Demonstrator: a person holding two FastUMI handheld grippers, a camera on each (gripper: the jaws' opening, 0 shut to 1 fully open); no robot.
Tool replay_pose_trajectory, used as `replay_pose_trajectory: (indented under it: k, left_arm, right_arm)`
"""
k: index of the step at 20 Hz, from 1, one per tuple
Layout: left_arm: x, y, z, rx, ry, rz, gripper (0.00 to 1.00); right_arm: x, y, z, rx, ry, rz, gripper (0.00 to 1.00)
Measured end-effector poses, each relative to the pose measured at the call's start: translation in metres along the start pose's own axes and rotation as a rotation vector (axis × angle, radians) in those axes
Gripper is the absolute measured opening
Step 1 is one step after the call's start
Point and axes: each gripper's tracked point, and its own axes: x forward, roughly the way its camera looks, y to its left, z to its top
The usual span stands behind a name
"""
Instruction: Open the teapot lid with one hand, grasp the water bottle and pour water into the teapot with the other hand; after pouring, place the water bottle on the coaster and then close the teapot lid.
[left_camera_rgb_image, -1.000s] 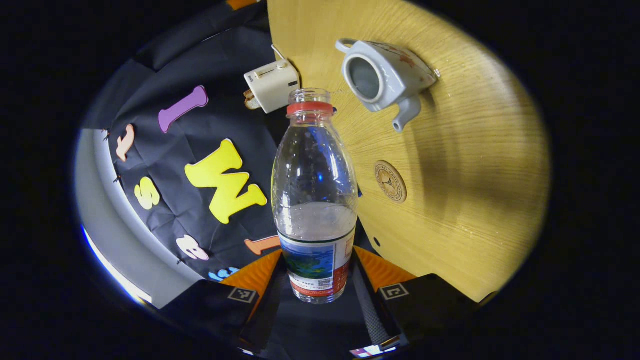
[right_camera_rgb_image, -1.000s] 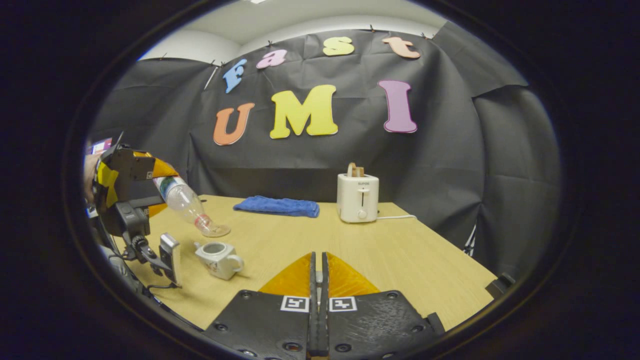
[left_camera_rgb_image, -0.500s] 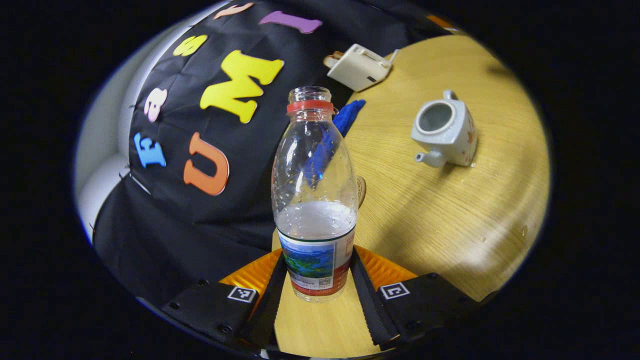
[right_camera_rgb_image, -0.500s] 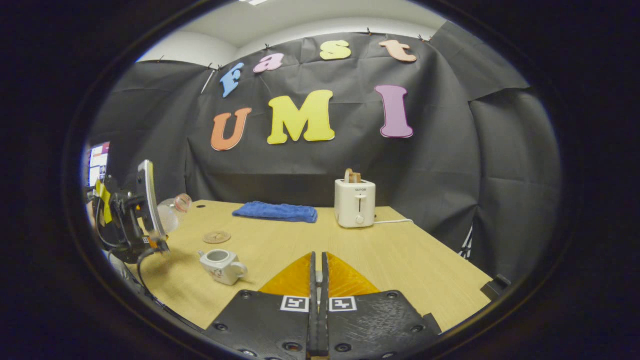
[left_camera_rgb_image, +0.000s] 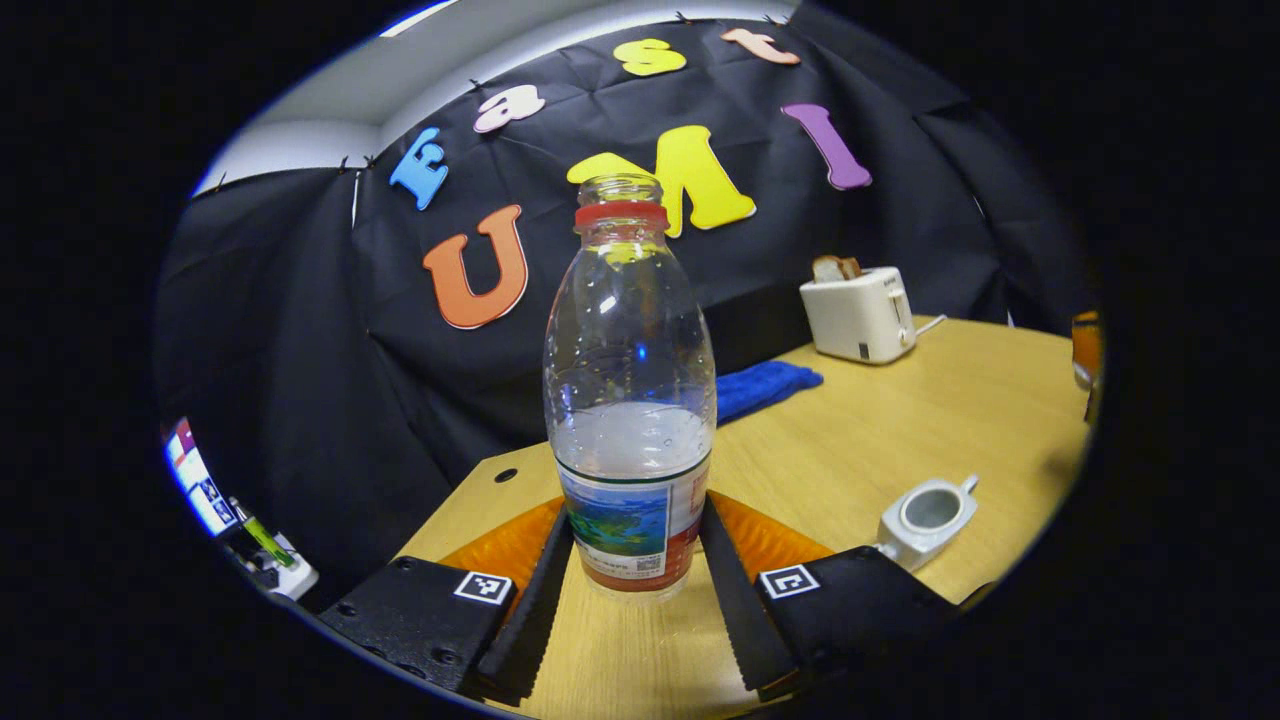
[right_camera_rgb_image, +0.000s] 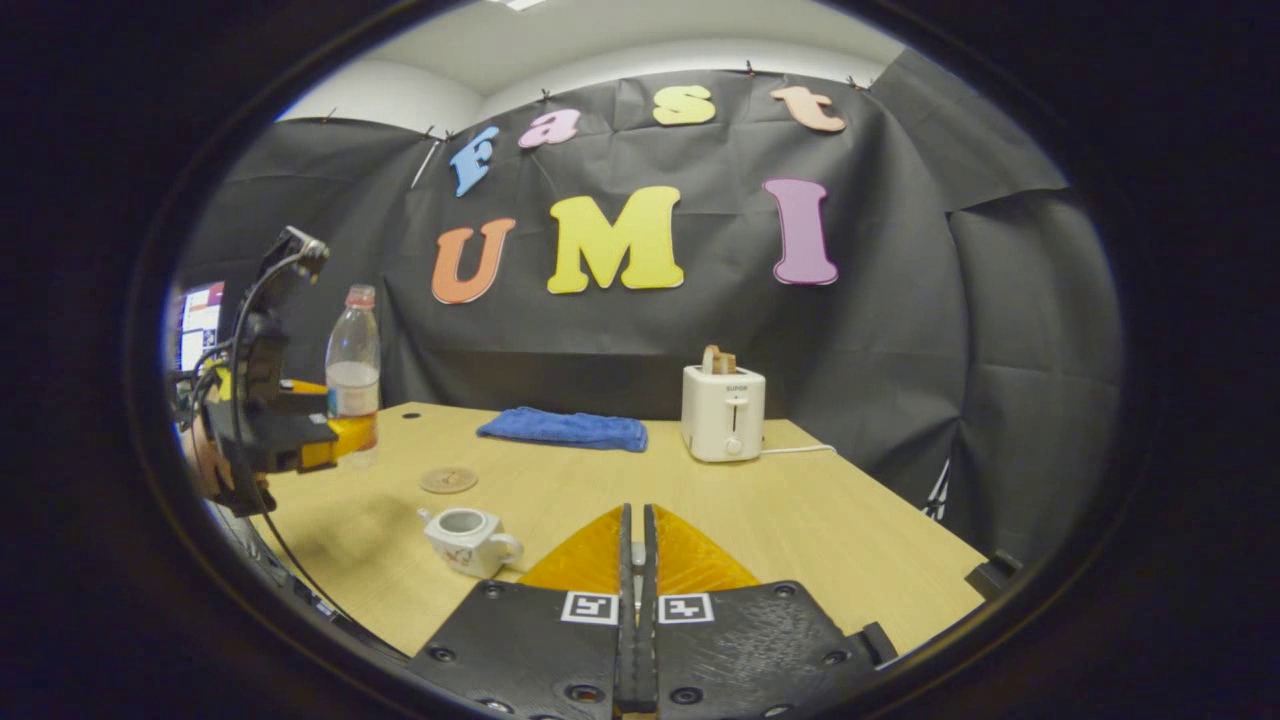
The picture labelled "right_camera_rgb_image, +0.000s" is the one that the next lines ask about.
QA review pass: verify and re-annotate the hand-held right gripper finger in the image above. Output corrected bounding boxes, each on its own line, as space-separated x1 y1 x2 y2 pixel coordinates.
640 503 873 720
405 503 636 720

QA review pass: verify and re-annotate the clear plastic water bottle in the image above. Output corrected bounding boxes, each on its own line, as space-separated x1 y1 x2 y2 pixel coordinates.
325 285 383 471

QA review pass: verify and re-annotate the white ceramic teacup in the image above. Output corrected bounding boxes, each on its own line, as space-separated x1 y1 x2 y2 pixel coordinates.
418 506 524 579

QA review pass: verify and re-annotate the computer monitor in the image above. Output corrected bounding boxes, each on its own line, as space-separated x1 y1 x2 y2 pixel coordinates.
178 282 226 373

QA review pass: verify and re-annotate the blue towel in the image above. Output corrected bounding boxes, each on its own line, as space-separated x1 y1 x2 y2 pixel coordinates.
477 406 649 453

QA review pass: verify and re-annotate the white toaster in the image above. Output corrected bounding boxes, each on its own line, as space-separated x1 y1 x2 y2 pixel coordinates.
682 365 767 463

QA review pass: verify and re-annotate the small dark block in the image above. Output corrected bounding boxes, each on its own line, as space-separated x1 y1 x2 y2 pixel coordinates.
965 550 1024 601

